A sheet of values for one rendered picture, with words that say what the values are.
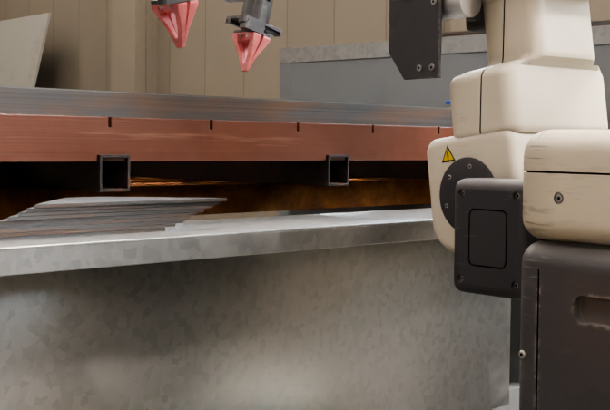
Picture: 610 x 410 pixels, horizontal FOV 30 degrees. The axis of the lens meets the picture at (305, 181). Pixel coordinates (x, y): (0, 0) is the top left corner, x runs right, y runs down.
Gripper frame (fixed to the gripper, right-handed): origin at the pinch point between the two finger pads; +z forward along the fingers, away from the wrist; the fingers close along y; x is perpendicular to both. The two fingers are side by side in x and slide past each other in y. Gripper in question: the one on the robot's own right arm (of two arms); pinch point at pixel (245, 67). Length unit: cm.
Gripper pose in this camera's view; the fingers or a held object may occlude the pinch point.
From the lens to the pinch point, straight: 228.5
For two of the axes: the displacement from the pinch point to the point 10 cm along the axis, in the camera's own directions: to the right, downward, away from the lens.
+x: 7.0, 0.4, -7.1
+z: -1.9, 9.7, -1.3
